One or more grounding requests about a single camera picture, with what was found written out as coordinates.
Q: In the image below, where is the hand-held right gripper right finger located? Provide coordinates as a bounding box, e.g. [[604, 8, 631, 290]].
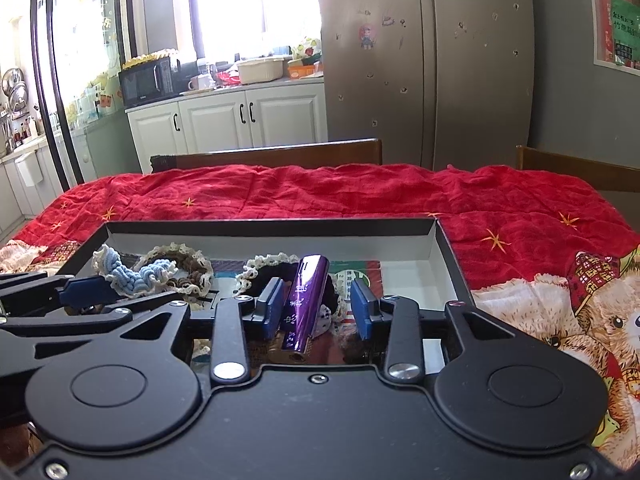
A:
[[349, 278, 507, 387]]

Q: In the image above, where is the red printed card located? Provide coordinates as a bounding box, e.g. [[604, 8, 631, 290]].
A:
[[597, 0, 626, 62]]

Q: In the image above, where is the beige plastic basin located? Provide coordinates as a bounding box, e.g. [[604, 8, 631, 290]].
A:
[[235, 57, 285, 85]]

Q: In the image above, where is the white kitchen cabinet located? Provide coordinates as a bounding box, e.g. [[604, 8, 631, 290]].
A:
[[125, 82, 330, 176]]

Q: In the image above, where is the silver double-door fridge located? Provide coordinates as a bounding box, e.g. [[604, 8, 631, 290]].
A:
[[314, 0, 536, 172]]

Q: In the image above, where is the red bear printed blanket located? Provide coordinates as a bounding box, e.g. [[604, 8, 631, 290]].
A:
[[0, 162, 640, 462]]

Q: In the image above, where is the black shallow cardboard box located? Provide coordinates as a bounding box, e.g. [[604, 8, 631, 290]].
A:
[[52, 216, 476, 362]]

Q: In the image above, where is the yellow flower garland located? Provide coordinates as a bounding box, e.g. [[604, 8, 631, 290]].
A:
[[121, 48, 179, 69]]

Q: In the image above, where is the white kitchen counter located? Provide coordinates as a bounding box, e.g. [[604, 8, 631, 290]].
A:
[[0, 134, 67, 242]]

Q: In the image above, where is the green printed card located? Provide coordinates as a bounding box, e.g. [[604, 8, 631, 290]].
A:
[[607, 0, 640, 69]]

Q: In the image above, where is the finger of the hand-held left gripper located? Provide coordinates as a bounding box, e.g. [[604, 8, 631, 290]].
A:
[[0, 271, 112, 312], [0, 306, 134, 334]]

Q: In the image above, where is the purple metallic tube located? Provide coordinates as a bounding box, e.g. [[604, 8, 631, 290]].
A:
[[279, 254, 331, 364]]

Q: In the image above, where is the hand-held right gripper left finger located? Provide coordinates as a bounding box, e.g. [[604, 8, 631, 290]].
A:
[[121, 276, 287, 387]]

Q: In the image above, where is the steel pot lid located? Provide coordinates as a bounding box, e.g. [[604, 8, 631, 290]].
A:
[[1, 67, 30, 112]]

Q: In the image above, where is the glass sliding door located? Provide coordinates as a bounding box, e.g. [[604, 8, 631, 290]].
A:
[[29, 0, 147, 192]]

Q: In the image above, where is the brown lace-trimmed scrunchie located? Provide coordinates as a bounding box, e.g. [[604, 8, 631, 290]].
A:
[[134, 242, 216, 298]]

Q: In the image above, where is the window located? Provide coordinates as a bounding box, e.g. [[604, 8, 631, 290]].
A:
[[189, 0, 324, 62]]

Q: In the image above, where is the black white-lace scrunchie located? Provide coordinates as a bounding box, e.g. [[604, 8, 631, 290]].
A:
[[234, 252, 304, 297]]

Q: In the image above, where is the blue knitted scrunchie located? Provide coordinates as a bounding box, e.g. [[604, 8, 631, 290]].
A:
[[92, 244, 162, 297]]

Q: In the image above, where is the black microwave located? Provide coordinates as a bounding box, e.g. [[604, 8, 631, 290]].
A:
[[118, 55, 181, 110]]

